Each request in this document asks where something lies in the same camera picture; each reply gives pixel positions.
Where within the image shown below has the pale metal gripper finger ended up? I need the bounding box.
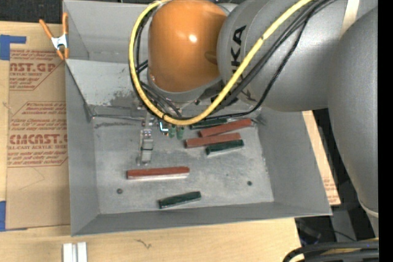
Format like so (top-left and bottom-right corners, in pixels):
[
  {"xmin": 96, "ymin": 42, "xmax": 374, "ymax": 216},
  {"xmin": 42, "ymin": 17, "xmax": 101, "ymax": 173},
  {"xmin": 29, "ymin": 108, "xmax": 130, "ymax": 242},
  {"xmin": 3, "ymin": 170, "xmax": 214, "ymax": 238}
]
[
  {"xmin": 141, "ymin": 128, "xmax": 155, "ymax": 151},
  {"xmin": 136, "ymin": 148, "xmax": 153, "ymax": 167}
]

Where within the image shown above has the red-brown flat block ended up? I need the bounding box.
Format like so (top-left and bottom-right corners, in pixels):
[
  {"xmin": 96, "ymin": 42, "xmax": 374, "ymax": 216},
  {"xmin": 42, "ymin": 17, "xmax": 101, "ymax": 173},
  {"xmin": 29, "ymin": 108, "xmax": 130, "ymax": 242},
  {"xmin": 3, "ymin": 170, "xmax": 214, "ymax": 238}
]
[
  {"xmin": 198, "ymin": 118, "xmax": 254, "ymax": 138},
  {"xmin": 184, "ymin": 132, "xmax": 242, "ymax": 149},
  {"xmin": 126, "ymin": 166, "xmax": 190, "ymax": 180}
]

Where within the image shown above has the dark green flat block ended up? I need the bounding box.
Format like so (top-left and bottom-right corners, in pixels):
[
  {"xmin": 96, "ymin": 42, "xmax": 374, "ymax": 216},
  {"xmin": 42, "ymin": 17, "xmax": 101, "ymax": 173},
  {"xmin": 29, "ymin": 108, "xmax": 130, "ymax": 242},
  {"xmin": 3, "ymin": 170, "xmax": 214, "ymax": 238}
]
[
  {"xmin": 189, "ymin": 116, "xmax": 230, "ymax": 131},
  {"xmin": 204, "ymin": 139, "xmax": 246, "ymax": 157},
  {"xmin": 157, "ymin": 191, "xmax": 203, "ymax": 210}
]

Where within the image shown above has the grey metal bin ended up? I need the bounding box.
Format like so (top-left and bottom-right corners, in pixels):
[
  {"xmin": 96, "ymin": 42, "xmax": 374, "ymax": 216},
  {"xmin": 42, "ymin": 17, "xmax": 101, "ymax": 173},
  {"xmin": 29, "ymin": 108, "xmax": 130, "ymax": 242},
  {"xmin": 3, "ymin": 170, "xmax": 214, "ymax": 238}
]
[{"xmin": 62, "ymin": 0, "xmax": 333, "ymax": 237}]

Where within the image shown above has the brown cardboard board, red print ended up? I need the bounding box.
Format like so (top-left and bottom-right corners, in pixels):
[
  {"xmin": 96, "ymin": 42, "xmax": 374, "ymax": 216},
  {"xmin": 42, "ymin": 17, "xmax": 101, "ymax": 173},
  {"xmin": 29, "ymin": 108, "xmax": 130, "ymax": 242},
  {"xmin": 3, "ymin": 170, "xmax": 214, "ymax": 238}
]
[{"xmin": 0, "ymin": 20, "xmax": 341, "ymax": 231}]

